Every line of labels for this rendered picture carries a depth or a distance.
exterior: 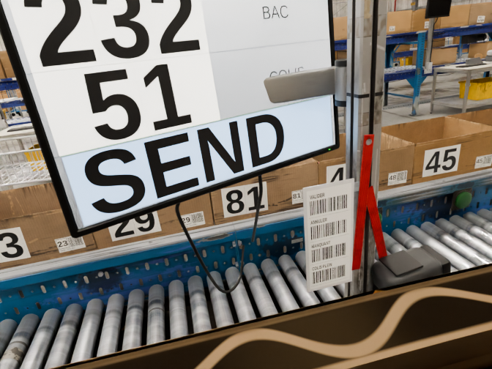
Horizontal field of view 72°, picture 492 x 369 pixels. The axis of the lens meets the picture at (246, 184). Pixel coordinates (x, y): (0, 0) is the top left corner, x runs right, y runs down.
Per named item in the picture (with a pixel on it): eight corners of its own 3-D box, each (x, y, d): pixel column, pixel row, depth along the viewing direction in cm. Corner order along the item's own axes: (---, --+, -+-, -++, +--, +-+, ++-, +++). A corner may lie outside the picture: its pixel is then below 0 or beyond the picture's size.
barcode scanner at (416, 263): (454, 304, 59) (455, 257, 55) (394, 329, 58) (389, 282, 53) (427, 281, 65) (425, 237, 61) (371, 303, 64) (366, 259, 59)
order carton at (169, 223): (97, 251, 110) (82, 205, 104) (109, 213, 137) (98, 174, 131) (215, 227, 117) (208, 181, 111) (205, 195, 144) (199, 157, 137)
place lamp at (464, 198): (456, 211, 131) (458, 194, 128) (453, 209, 132) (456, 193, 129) (471, 207, 132) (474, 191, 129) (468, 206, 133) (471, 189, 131)
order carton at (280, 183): (214, 226, 117) (208, 181, 111) (204, 195, 144) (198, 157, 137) (319, 205, 124) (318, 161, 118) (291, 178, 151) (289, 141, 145)
